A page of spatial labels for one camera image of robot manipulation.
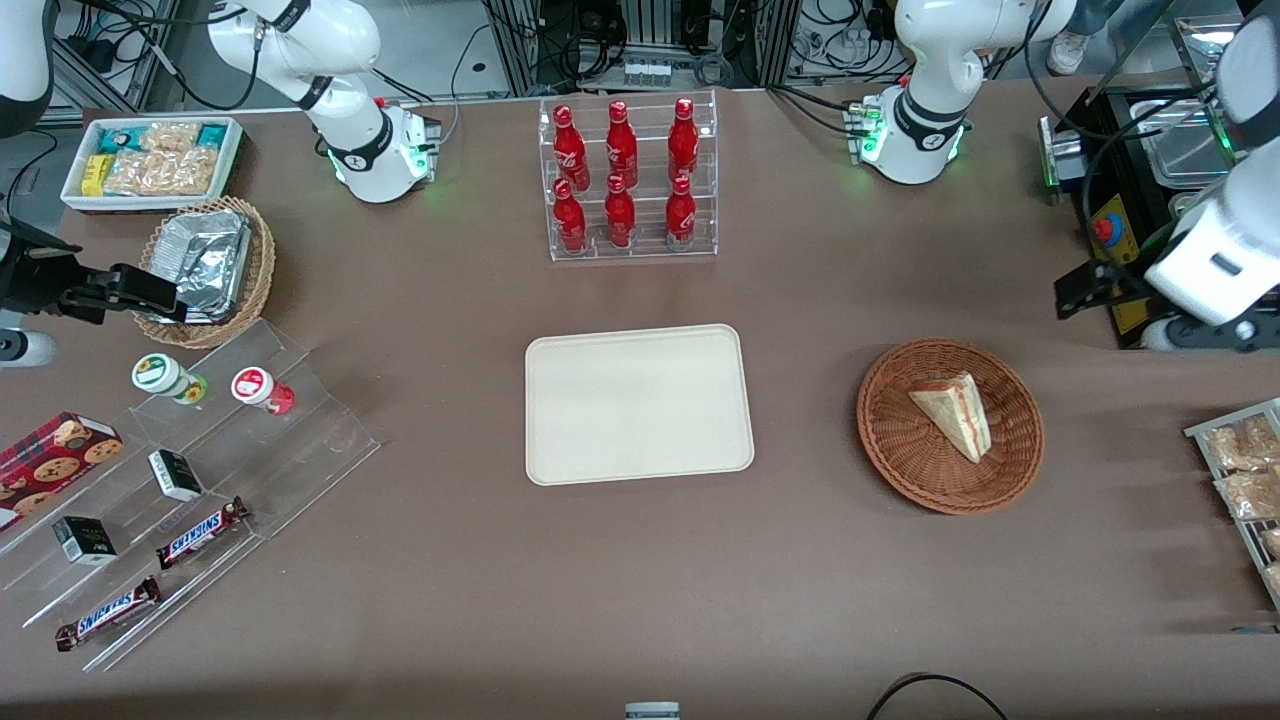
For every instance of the white snack bin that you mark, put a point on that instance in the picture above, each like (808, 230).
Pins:
(232, 160)

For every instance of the small black carton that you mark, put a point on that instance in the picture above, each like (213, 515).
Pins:
(175, 475)
(85, 540)

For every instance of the black food warmer cabinet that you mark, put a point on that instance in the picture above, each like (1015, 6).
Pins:
(1100, 120)

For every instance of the red lid white cup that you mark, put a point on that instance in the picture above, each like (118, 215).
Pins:
(255, 386)

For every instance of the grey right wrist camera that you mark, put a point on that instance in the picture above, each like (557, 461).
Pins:
(25, 348)

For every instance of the clear acrylic bottle rack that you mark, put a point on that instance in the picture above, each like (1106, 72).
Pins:
(648, 250)

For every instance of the triangular sandwich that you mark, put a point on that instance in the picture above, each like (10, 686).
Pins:
(958, 412)

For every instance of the green lid white cup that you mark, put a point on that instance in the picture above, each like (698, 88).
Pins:
(158, 373)

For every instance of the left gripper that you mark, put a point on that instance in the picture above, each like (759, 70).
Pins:
(1118, 283)

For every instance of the white shoe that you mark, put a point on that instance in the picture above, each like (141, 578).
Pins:
(1070, 52)

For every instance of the brown Snickers bar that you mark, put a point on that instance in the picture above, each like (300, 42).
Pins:
(200, 533)
(108, 612)

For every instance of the oval tan wicker basket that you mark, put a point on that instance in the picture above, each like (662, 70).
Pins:
(262, 270)

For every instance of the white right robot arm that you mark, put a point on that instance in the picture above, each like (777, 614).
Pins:
(365, 150)

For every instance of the white power strip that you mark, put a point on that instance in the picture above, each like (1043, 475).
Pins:
(646, 72)

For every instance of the clear bag of crackers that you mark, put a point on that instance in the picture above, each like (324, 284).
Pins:
(1250, 495)
(1240, 445)
(1272, 542)

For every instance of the teal snack packet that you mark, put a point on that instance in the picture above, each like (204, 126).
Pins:
(212, 135)
(115, 140)

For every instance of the yellow snack packet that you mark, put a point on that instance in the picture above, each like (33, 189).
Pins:
(95, 175)

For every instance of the small clear cracker bag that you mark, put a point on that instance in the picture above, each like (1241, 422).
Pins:
(172, 136)

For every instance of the grey metal snack rack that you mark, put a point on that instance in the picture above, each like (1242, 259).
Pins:
(1205, 430)

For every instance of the grey metal box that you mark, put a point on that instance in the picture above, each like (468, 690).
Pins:
(1062, 155)

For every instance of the small grey device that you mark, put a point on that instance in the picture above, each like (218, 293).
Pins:
(652, 712)

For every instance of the aluminium equipment frame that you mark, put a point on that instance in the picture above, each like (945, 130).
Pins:
(520, 45)

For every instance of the red cookie box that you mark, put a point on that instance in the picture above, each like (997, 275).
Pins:
(55, 462)

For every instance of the large clear cracker bag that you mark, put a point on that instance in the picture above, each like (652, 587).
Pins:
(160, 172)

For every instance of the round brown wicker basket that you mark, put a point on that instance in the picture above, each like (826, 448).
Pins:
(900, 440)

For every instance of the clear acrylic stepped display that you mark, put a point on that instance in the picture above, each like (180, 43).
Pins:
(300, 440)

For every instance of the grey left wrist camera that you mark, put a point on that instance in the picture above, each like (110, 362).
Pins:
(1165, 336)

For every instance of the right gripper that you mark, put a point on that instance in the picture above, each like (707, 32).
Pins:
(30, 277)

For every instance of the cream rectangular tray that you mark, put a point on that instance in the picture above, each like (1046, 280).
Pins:
(638, 404)

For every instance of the stainless steel pan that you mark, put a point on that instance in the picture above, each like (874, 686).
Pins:
(1185, 150)

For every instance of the red cola bottle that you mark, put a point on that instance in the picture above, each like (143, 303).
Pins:
(621, 145)
(683, 140)
(681, 214)
(569, 148)
(569, 220)
(620, 216)

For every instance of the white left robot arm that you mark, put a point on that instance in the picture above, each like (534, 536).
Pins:
(915, 110)

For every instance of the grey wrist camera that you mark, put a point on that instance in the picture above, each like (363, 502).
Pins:
(25, 348)
(1165, 336)

